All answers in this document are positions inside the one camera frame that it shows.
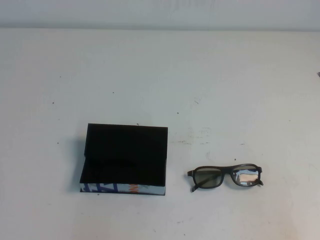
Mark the black glasses case printed side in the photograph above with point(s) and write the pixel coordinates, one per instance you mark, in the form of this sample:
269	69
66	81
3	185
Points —
125	155

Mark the black frame glasses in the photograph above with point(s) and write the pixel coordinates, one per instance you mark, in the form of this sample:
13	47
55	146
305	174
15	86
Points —
226	170

